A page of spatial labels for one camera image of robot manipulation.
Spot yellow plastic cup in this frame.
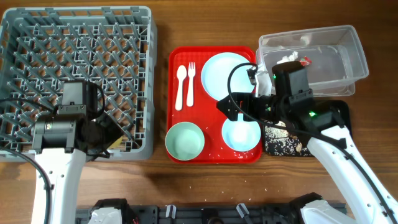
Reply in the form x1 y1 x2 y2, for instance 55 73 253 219
109 138 123 149

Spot small light blue bowl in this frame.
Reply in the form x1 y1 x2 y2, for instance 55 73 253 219
221 113 261 152

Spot rice and food leftovers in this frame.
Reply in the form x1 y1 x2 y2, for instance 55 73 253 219
263 126 311 157

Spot large light blue plate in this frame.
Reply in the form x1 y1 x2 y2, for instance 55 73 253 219
201 52 254 101

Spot white tissue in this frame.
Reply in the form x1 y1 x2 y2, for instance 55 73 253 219
277 51 299 64

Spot red snack wrapper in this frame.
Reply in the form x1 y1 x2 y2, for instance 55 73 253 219
300 56 312 67

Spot white plastic fork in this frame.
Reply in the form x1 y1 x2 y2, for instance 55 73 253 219
187 62 196 107

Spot white plastic spoon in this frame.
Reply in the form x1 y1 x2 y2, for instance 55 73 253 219
175 65 187 111

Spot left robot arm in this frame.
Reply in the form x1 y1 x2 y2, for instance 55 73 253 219
31 81 123 223

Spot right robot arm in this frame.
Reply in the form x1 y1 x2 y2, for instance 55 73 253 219
216 61 397 223

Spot black waste tray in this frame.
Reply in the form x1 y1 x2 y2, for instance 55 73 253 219
262 100 353 157

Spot grey dishwasher rack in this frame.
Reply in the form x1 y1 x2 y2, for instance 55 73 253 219
1 6 157 161

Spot red plastic tray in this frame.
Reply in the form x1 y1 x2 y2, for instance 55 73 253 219
167 46 262 164

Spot clear plastic bin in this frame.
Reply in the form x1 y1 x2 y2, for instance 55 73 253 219
256 25 369 97

